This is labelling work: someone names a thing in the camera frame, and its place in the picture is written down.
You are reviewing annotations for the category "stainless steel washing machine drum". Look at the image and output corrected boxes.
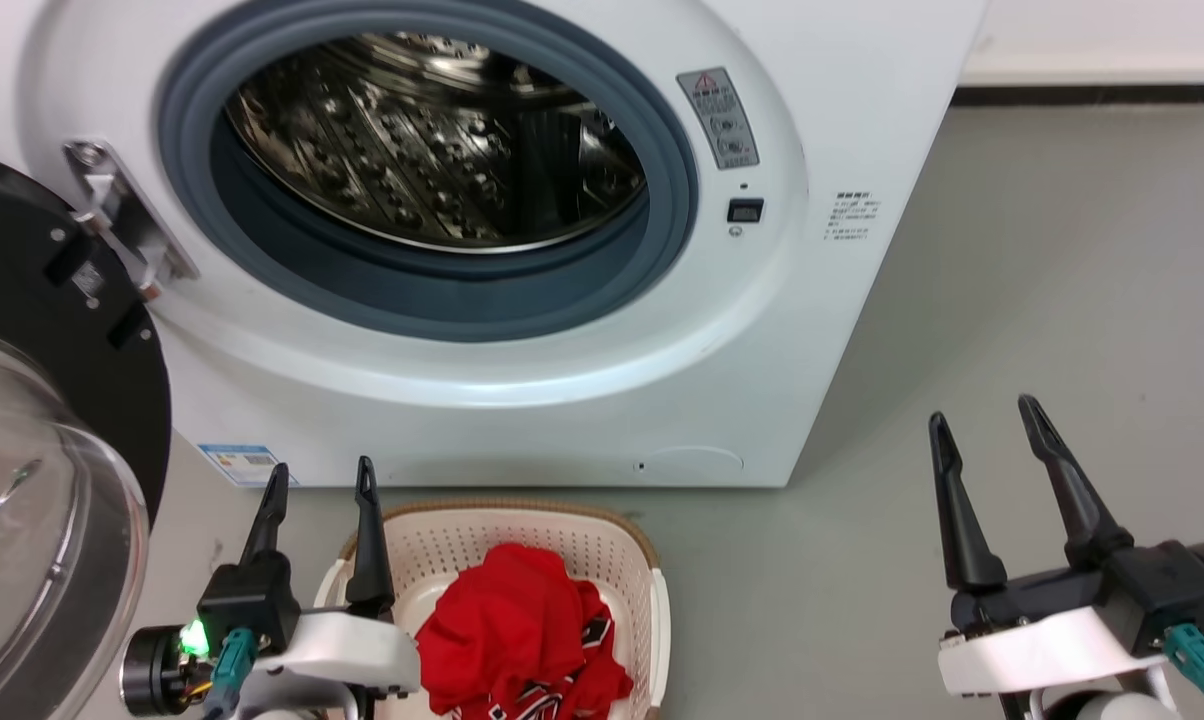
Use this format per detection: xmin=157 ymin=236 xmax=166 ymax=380
xmin=224 ymin=32 xmax=648 ymax=253

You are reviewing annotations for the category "white front-load washing machine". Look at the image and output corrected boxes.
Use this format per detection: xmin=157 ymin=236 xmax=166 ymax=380
xmin=0 ymin=0 xmax=990 ymax=489

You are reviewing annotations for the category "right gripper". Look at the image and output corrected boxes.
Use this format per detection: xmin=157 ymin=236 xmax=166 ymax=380
xmin=928 ymin=394 xmax=1204 ymax=698

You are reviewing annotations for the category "arm teal cable connector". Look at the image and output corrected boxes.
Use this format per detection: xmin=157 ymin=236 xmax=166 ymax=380
xmin=205 ymin=628 xmax=258 ymax=720
xmin=1162 ymin=622 xmax=1204 ymax=716

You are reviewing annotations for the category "cream perforated laundry basket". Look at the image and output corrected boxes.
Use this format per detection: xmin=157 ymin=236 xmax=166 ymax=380
xmin=312 ymin=500 xmax=673 ymax=720

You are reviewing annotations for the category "grey warning sticker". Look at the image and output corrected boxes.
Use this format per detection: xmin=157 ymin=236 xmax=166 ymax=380
xmin=676 ymin=67 xmax=761 ymax=171

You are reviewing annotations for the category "left arm teal cable connector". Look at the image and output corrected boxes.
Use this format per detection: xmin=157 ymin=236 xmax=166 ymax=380
xmin=205 ymin=628 xmax=258 ymax=720

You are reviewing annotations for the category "right arm teal cable connector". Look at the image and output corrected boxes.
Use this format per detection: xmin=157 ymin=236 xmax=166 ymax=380
xmin=1162 ymin=622 xmax=1204 ymax=716

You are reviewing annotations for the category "silver metal door hinge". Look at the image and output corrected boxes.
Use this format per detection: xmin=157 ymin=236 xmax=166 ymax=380
xmin=62 ymin=140 xmax=201 ymax=299

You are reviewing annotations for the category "grey rubber door gasket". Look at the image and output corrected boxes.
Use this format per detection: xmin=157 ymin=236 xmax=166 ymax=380
xmin=157 ymin=0 xmax=700 ymax=343

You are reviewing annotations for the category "black washer door with glass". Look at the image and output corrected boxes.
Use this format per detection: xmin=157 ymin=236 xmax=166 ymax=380
xmin=0 ymin=148 xmax=173 ymax=720

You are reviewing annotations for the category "red garment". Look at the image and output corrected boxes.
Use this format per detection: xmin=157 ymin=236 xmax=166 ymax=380
xmin=414 ymin=543 xmax=635 ymax=720

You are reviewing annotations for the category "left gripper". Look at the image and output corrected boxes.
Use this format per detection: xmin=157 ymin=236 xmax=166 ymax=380
xmin=122 ymin=456 xmax=422 ymax=717

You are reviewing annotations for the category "round white filter cover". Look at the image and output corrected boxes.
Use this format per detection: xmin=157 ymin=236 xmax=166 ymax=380
xmin=634 ymin=446 xmax=745 ymax=479

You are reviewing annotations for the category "blue energy label sticker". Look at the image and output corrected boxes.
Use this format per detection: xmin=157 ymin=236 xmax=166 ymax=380
xmin=198 ymin=443 xmax=298 ymax=488

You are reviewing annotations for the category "white and black baseboard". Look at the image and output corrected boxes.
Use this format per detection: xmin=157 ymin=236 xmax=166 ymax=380
xmin=952 ymin=50 xmax=1204 ymax=107

